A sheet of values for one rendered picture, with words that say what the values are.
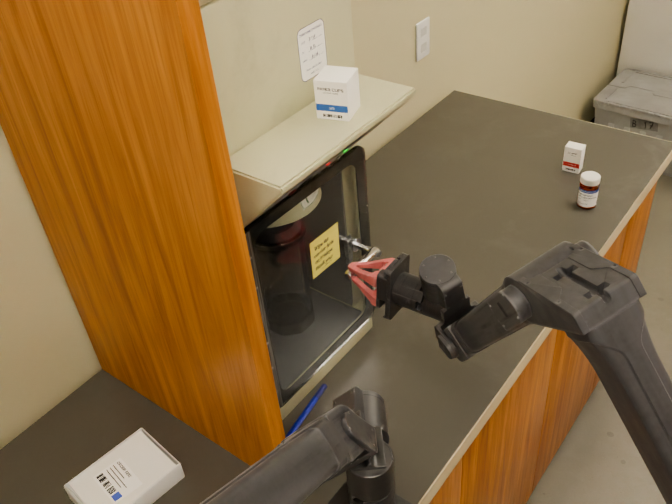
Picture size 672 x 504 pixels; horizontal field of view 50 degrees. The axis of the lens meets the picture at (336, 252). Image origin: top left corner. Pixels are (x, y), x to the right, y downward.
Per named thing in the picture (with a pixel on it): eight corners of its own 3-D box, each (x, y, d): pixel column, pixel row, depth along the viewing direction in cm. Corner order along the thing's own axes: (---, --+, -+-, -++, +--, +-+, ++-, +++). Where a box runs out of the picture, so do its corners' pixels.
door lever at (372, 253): (328, 274, 126) (326, 263, 124) (360, 246, 132) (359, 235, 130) (352, 285, 123) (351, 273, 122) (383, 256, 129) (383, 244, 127)
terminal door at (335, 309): (273, 411, 128) (236, 233, 103) (372, 312, 146) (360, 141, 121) (276, 413, 128) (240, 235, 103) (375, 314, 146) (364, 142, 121)
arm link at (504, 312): (529, 329, 71) (614, 274, 73) (496, 281, 73) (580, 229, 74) (449, 370, 113) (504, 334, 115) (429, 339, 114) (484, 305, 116)
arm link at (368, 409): (288, 464, 81) (346, 430, 78) (288, 387, 90) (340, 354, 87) (355, 507, 87) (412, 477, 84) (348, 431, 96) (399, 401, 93)
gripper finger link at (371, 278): (359, 244, 125) (406, 261, 121) (359, 277, 129) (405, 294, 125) (338, 264, 120) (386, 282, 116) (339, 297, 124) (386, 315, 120)
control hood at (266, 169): (227, 225, 102) (214, 164, 95) (360, 127, 121) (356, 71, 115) (289, 251, 96) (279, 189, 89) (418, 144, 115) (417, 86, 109)
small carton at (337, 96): (316, 118, 103) (312, 80, 100) (329, 102, 107) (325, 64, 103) (349, 121, 102) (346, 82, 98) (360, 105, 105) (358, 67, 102)
